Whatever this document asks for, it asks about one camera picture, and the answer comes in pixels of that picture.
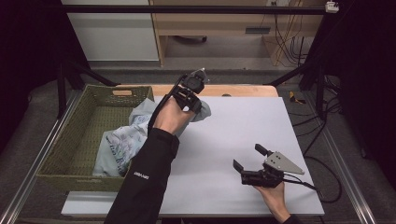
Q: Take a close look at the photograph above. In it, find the yellow and black tool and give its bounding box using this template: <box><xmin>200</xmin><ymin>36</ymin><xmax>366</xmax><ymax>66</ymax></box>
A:
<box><xmin>289</xmin><ymin>91</ymin><xmax>307</xmax><ymax>105</ymax></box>

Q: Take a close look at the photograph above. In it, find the black metal frame bar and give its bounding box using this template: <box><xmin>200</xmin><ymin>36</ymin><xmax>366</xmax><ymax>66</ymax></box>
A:
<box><xmin>61</xmin><ymin>4</ymin><xmax>331</xmax><ymax>15</ymax></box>

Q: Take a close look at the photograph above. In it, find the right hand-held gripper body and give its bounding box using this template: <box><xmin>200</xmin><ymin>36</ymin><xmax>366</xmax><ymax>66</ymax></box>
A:
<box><xmin>240</xmin><ymin>150</ymin><xmax>305</xmax><ymax>189</ymax></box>

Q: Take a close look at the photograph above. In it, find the white cabinet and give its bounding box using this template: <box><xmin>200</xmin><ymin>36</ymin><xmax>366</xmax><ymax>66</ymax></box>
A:
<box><xmin>61</xmin><ymin>0</ymin><xmax>161</xmax><ymax>63</ymax></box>

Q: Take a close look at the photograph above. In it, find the person's right hand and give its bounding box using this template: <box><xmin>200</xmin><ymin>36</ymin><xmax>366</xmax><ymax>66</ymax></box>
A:
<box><xmin>253</xmin><ymin>181</ymin><xmax>292</xmax><ymax>224</ymax></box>

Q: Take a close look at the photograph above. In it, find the green woven basket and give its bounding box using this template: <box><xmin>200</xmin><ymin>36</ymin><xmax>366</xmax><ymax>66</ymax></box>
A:
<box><xmin>35</xmin><ymin>84</ymin><xmax>155</xmax><ymax>192</ymax></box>

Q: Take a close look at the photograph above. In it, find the white plug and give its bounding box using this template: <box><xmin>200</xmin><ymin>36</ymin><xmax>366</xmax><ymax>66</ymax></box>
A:
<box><xmin>324</xmin><ymin>0</ymin><xmax>340</xmax><ymax>14</ymax></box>

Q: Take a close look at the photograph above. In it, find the person's left hand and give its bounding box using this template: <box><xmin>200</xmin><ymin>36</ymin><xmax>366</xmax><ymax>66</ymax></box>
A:
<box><xmin>152</xmin><ymin>95</ymin><xmax>198</xmax><ymax>136</ymax></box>

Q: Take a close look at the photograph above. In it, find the white board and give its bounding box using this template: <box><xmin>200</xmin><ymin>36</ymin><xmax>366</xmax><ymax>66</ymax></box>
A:
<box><xmin>61</xmin><ymin>95</ymin><xmax>325</xmax><ymax>217</ymax></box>

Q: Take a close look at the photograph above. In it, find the light blue printed cloth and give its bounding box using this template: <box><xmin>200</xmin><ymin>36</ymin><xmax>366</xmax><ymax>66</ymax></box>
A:
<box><xmin>92</xmin><ymin>97</ymin><xmax>212</xmax><ymax>178</ymax></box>

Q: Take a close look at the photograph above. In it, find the bundle of cables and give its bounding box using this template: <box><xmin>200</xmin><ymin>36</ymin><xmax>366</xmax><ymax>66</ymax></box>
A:
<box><xmin>261</xmin><ymin>0</ymin><xmax>312</xmax><ymax>68</ymax></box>

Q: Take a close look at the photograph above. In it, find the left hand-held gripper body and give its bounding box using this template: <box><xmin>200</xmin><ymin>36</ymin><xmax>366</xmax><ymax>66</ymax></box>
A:
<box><xmin>169</xmin><ymin>68</ymin><xmax>209</xmax><ymax>115</ymax></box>

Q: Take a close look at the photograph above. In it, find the wooden desk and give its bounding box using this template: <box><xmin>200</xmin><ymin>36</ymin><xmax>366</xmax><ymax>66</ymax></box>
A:
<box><xmin>148</xmin><ymin>0</ymin><xmax>326</xmax><ymax>68</ymax></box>

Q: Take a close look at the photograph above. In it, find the wooden table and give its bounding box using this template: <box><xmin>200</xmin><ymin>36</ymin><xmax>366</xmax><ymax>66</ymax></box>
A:
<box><xmin>120</xmin><ymin>84</ymin><xmax>279</xmax><ymax>98</ymax></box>

